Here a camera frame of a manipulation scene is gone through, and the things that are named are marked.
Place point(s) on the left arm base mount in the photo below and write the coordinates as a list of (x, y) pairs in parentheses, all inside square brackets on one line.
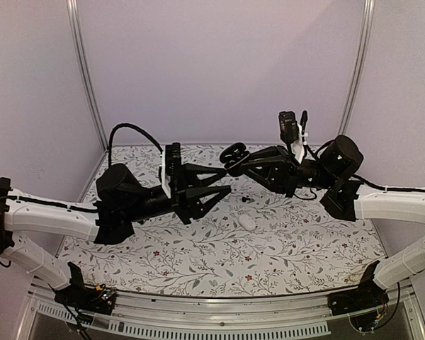
[(100, 299)]

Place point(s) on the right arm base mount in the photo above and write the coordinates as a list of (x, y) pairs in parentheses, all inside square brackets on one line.
[(366, 295)]

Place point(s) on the left aluminium corner post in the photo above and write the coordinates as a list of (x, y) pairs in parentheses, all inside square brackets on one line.
[(80, 52)]

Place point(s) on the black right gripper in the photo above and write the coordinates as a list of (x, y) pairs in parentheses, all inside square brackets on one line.
[(280, 171)]

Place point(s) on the floral patterned table mat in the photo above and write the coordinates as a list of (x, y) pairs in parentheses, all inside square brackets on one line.
[(296, 248)]

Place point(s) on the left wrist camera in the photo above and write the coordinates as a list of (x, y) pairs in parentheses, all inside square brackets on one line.
[(172, 161)]

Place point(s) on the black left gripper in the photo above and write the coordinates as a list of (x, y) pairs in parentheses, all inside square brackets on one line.
[(186, 202)]

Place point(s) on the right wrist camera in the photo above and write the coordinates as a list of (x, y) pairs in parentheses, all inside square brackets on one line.
[(293, 134)]

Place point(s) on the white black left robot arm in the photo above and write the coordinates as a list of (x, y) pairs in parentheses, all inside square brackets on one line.
[(122, 201)]

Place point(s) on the front aluminium frame rail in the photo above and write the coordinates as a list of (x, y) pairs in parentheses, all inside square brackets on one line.
[(144, 316)]

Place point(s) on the aluminium corner post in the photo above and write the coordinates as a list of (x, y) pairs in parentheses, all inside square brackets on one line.
[(358, 66), (80, 52)]

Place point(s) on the right aluminium corner post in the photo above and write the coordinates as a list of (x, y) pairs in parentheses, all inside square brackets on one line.
[(358, 66)]

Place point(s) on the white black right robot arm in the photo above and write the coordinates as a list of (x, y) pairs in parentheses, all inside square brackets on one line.
[(347, 196)]

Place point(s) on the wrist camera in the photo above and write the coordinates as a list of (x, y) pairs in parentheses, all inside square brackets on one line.
[(293, 134), (172, 161)]

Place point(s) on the black earbuds charging case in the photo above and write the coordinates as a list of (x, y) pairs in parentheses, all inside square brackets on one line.
[(233, 155)]

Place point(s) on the white earbuds charging case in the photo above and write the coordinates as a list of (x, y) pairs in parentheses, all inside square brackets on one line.
[(247, 222)]

